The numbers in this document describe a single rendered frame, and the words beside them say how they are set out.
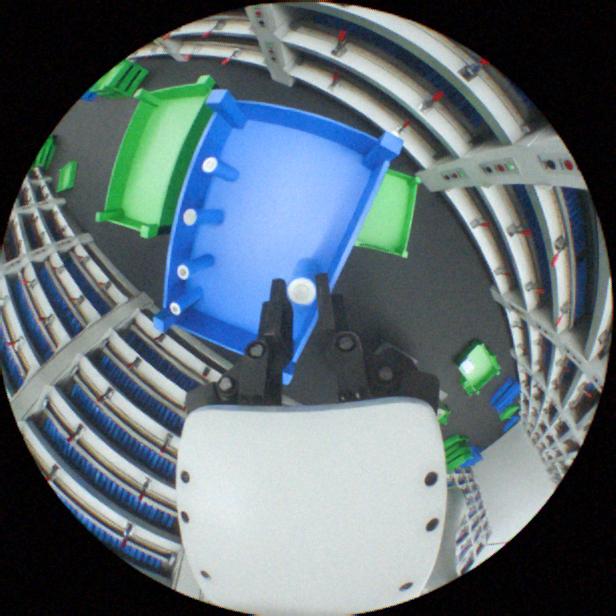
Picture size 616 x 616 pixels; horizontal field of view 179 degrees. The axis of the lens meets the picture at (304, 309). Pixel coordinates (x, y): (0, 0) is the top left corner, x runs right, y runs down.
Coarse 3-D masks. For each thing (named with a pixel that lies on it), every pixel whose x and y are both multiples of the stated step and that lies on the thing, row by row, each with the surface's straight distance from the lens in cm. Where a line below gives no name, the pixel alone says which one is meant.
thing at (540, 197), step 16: (528, 192) 60; (544, 192) 58; (544, 208) 59; (592, 208) 72; (544, 224) 63; (592, 224) 76; (544, 240) 68; (560, 256) 70; (560, 272) 74; (560, 288) 78; (560, 304) 84; (592, 304) 99; (576, 320) 102; (560, 336) 98
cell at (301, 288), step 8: (296, 264) 16; (304, 264) 14; (312, 264) 15; (296, 272) 12; (304, 272) 12; (312, 272) 13; (296, 280) 11; (304, 280) 11; (312, 280) 11; (288, 288) 11; (296, 288) 11; (304, 288) 11; (312, 288) 11; (288, 296) 12; (296, 296) 11; (304, 296) 11; (312, 296) 11; (296, 304) 12; (304, 304) 12
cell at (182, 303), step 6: (198, 288) 31; (186, 294) 29; (192, 294) 29; (198, 294) 30; (180, 300) 27; (186, 300) 28; (192, 300) 29; (174, 306) 27; (180, 306) 26; (186, 306) 28; (174, 312) 27; (180, 312) 27
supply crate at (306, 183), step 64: (256, 128) 29; (320, 128) 25; (192, 192) 27; (256, 192) 26; (320, 192) 25; (192, 256) 31; (256, 256) 26; (320, 256) 25; (192, 320) 31; (256, 320) 30
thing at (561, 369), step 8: (552, 344) 113; (552, 352) 119; (560, 352) 106; (552, 360) 124; (560, 360) 123; (568, 360) 130; (552, 368) 130; (560, 368) 137; (568, 368) 142; (576, 368) 147; (552, 376) 140; (560, 376) 147; (568, 376) 158; (552, 384) 147; (560, 384) 159; (568, 384) 166; (552, 392) 163
